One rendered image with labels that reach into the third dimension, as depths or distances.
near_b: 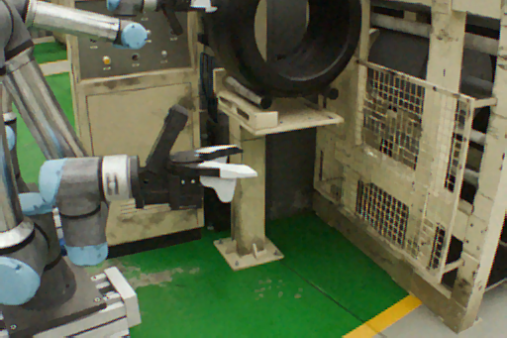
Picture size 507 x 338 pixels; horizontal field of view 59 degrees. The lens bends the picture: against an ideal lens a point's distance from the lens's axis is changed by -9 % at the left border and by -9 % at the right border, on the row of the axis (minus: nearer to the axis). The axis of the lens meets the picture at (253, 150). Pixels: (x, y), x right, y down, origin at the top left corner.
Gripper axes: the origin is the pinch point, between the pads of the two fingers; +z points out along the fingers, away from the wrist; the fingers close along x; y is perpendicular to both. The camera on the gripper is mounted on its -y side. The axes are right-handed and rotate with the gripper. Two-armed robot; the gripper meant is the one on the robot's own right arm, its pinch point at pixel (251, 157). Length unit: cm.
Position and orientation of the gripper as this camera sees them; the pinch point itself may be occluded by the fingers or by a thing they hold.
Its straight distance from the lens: 81.9
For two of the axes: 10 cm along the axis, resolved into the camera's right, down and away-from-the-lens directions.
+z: 9.9, -0.6, 1.5
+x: 1.6, 2.4, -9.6
